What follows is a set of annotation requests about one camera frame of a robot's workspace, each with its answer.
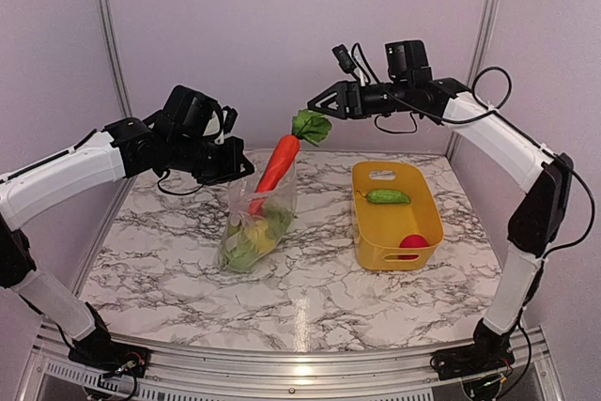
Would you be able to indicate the left white sensor box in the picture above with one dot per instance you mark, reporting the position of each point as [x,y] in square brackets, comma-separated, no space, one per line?
[220,124]

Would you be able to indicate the yellow plastic basket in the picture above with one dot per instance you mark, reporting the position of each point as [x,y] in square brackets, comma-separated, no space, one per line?
[379,229]

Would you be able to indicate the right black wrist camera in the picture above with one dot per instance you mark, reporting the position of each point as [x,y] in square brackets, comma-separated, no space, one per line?
[408,63]

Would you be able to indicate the red toy fruit front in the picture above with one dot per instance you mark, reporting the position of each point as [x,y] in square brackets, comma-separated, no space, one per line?
[415,241]

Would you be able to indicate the left aluminium frame post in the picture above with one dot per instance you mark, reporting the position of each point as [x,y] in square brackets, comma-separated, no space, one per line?
[110,42]

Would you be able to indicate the green toy pepper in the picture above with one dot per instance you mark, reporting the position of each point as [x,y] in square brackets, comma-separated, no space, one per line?
[238,254]
[278,219]

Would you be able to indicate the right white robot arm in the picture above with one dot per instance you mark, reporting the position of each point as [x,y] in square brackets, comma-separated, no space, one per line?
[543,177]

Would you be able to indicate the green toy pepper back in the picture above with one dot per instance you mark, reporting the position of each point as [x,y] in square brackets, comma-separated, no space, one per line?
[238,254]

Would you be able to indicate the orange toy carrot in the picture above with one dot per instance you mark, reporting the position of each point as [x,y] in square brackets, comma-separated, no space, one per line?
[308,126]

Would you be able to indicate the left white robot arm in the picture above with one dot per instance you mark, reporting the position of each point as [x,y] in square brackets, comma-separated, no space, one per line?
[124,149]

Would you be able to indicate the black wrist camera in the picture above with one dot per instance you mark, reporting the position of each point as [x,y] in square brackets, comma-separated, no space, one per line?
[186,112]
[408,63]

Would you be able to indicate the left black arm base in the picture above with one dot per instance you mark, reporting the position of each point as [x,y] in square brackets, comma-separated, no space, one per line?
[113,358]

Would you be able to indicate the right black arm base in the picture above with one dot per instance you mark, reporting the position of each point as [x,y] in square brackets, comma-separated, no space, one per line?
[469,360]

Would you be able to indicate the green toy bitter gourd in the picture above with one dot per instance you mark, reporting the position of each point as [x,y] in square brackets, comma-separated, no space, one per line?
[384,197]

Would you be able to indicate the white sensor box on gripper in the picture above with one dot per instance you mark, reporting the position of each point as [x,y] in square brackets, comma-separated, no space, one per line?
[349,65]

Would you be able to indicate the yellow toy lemon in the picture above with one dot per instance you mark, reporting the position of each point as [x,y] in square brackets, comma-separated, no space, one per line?
[258,235]

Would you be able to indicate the clear zip top bag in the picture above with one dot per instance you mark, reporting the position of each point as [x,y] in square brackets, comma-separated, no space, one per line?
[245,206]

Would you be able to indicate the right aluminium frame post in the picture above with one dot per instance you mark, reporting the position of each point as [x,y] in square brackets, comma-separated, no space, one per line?
[484,37]

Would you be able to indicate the aluminium front rail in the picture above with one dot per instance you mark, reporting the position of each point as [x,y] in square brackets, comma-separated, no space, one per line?
[180,372]

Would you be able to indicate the aluminium frame post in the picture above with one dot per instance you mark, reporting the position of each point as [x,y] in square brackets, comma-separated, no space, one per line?
[110,42]
[484,37]

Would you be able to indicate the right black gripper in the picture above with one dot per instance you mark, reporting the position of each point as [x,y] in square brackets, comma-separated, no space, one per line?
[347,95]

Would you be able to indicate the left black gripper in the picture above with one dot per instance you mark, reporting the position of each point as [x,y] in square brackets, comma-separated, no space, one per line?
[231,168]

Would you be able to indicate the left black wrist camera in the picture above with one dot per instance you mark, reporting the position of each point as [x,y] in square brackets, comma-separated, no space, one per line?
[186,112]

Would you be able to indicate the green toy pepper front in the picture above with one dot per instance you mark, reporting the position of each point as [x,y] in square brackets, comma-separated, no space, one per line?
[278,219]

